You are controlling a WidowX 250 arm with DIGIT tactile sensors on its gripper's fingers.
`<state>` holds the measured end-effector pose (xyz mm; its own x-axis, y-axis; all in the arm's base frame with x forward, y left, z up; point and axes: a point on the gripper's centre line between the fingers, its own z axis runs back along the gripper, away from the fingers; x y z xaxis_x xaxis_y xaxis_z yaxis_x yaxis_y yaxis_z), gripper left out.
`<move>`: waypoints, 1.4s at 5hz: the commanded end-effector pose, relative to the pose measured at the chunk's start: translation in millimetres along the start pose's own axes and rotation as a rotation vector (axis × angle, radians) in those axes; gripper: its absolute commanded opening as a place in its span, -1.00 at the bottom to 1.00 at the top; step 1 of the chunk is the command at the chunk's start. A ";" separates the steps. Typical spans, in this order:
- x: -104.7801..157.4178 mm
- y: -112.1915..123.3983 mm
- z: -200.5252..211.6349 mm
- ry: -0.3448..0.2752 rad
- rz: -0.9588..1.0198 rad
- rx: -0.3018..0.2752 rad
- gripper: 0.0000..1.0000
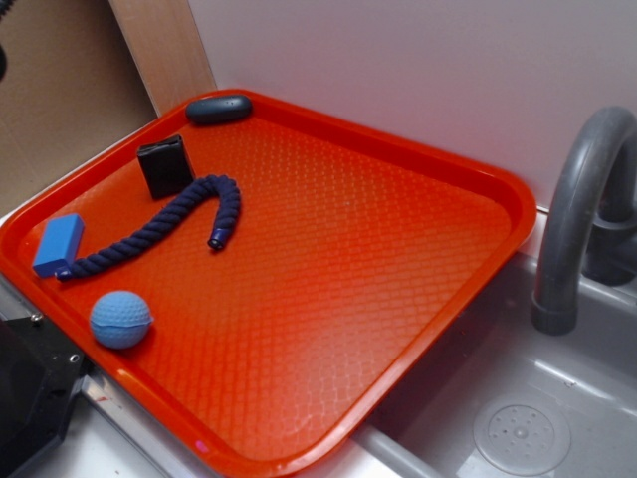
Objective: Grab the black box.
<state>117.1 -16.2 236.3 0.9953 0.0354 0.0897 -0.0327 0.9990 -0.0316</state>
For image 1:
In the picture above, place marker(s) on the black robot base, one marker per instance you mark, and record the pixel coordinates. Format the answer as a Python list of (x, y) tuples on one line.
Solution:
[(42, 371)]

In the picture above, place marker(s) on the black box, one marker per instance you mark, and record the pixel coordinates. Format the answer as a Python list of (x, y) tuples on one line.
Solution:
[(165, 166)]

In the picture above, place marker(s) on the red plastic tray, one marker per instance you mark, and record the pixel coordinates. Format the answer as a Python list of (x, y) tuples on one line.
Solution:
[(354, 251)]

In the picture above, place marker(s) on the dark grey oval pebble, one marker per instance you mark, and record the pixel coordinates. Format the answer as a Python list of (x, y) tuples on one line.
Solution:
[(215, 110)]

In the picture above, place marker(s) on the light blue golf ball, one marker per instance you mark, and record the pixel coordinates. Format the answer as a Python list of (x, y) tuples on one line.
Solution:
[(120, 320)]

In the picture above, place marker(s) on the grey plastic sink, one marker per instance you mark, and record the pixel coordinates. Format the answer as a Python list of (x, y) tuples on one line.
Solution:
[(494, 397)]

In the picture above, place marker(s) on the blue rectangular block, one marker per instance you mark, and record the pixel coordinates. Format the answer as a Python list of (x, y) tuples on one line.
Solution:
[(58, 245)]

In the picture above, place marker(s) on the wooden board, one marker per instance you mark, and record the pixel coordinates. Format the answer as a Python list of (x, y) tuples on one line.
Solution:
[(166, 47)]

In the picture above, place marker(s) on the grey plastic faucet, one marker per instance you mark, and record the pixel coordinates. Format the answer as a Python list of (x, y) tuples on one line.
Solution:
[(590, 229)]

